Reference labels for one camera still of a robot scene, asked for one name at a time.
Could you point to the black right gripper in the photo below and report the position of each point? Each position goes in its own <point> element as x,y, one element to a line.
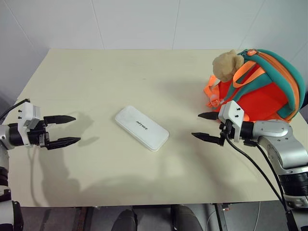
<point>226,130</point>

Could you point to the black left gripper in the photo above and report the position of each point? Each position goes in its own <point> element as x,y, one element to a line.
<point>36,136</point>

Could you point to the teal and orange backpack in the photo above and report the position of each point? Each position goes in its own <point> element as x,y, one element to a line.
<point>260,96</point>

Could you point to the beige plush bear head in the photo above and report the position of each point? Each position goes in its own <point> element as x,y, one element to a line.
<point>225,66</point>

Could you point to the white rectangular case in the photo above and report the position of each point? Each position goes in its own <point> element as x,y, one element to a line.
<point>142,127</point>

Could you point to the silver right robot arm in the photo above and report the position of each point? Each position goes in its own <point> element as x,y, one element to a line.
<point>276,134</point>

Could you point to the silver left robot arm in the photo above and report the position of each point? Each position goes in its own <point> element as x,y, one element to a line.
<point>6,137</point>

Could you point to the dark rounded shape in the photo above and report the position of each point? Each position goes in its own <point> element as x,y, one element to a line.
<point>125,221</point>
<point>186,219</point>

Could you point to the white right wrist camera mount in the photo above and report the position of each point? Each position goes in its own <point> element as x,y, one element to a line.
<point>232,111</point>

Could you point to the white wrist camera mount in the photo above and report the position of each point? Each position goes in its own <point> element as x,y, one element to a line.
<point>26,113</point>
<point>232,111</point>

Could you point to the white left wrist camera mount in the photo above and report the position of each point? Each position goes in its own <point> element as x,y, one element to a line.
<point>26,113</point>

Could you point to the black table frame leg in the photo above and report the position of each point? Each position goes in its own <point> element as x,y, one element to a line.
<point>87,219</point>
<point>221,217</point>

